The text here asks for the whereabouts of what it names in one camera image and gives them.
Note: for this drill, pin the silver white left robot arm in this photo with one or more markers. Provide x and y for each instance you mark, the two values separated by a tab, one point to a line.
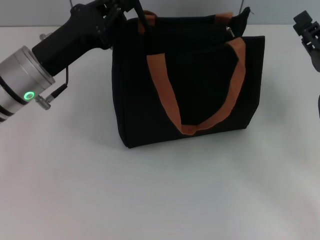
20	82

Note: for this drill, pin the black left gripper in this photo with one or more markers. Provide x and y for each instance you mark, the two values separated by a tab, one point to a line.
72	37

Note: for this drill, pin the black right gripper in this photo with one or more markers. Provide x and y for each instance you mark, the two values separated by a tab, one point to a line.
316	58

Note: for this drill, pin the silver zipper pull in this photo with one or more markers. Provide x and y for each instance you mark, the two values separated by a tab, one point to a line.
230	31

